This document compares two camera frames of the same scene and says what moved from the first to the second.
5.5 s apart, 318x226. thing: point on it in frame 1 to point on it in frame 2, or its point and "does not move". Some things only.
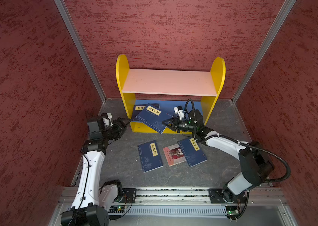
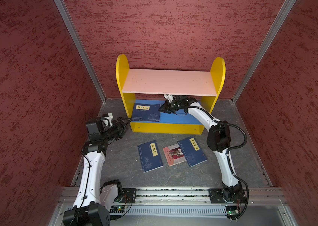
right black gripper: (175, 124) to (168, 108)
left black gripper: (121, 122) does not move
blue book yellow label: (192, 151) does not move
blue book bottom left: (150, 156) does not move
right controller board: (232, 212) does not move
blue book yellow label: (153, 117) to (142, 107)
